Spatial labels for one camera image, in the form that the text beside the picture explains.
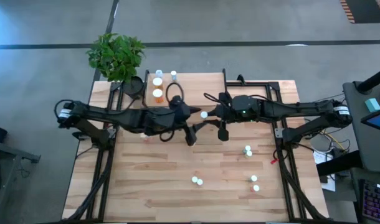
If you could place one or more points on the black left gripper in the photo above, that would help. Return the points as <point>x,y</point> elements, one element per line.
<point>179,112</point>

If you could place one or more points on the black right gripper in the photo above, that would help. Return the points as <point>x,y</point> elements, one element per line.
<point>227,109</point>

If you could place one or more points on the large orange medicine bottle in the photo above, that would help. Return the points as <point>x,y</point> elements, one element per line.
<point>158,92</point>
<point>157,81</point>

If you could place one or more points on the light green medicine bottle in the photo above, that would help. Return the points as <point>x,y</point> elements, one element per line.
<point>248,153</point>

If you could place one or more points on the salmon pink medicine bottle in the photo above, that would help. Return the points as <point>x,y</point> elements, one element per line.
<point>144,137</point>

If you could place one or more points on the small blue medicine bottle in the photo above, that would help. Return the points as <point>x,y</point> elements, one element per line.
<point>173,74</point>

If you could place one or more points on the clear medicine bottle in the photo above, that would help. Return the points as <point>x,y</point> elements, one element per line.
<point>159,73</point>

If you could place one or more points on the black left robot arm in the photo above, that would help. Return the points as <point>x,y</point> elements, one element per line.
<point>115,113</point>

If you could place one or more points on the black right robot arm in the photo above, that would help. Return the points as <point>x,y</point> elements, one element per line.
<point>286,109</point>

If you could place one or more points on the wooden shelf with black legs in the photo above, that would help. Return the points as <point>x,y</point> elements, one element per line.
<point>202,90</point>

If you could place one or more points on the small red clamp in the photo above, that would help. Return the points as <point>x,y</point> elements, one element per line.
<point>274,161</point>

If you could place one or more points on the green potted plant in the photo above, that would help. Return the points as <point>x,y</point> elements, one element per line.
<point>115,56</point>

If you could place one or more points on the white paper sheet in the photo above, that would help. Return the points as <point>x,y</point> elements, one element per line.
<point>319,157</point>

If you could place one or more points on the dark grey side desk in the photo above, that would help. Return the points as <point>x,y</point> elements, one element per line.
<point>358,140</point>

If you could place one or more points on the small teal box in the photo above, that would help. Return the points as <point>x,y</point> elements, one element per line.
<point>372,105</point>

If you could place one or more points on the black pole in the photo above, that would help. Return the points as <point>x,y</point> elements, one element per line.
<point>373,79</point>

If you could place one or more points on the backlit black keyboard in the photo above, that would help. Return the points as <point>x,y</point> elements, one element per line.
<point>377,202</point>

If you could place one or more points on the dark rug with striped edge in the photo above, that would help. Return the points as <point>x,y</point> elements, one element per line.
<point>364,11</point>

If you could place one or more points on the black aluminium table frame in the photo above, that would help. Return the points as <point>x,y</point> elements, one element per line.
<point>270,93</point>

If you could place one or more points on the silver metal bracket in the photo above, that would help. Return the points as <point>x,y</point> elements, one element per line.
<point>278,133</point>

